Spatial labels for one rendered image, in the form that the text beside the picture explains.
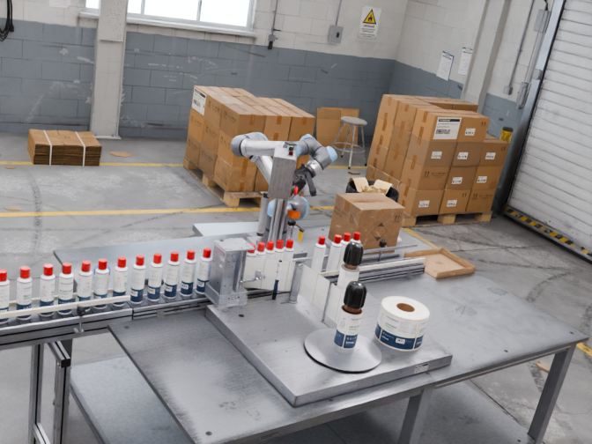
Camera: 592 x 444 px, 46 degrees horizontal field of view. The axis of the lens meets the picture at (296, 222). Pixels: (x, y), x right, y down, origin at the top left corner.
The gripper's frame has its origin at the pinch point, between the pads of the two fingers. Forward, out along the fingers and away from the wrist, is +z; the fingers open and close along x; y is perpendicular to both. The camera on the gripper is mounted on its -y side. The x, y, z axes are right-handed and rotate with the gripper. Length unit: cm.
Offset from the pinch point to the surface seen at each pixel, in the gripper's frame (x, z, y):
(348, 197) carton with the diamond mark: -41, -37, -4
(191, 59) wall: -337, -138, 388
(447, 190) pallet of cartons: -326, -210, 55
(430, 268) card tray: -65, -46, -58
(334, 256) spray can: -13.3, -0.2, -34.9
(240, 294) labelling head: 22, 49, -33
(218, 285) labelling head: 30, 54, -27
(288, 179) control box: 32.6, 0.7, -11.0
